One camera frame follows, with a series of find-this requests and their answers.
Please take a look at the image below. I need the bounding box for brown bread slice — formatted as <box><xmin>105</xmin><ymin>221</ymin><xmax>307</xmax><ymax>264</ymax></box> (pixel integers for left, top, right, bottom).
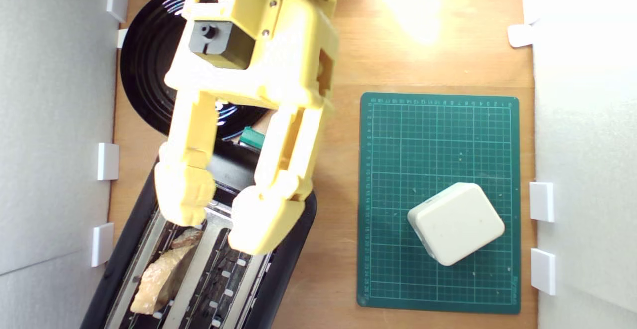
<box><xmin>130</xmin><ymin>227</ymin><xmax>204</xmax><ymax>316</ymax></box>

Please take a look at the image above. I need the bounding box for black two-slot toaster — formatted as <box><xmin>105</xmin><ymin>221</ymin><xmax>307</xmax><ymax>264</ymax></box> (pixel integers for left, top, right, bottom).
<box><xmin>80</xmin><ymin>142</ymin><xmax>318</xmax><ymax>329</ymax></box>

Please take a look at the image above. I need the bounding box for green toaster lever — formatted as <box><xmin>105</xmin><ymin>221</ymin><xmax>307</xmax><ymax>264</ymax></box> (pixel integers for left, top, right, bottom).
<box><xmin>239</xmin><ymin>126</ymin><xmax>268</xmax><ymax>149</ymax></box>

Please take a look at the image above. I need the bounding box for black plate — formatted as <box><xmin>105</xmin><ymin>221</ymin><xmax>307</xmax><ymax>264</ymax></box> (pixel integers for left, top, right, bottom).
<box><xmin>120</xmin><ymin>0</ymin><xmax>272</xmax><ymax>138</ymax></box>

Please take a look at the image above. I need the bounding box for green cutting mat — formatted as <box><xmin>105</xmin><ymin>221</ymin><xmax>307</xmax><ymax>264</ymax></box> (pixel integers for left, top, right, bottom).
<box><xmin>357</xmin><ymin>93</ymin><xmax>522</xmax><ymax>315</ymax></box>

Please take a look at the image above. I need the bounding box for white block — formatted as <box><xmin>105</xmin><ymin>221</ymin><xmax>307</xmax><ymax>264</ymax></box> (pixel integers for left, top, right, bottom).
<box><xmin>407</xmin><ymin>182</ymin><xmax>506</xmax><ymax>267</ymax></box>

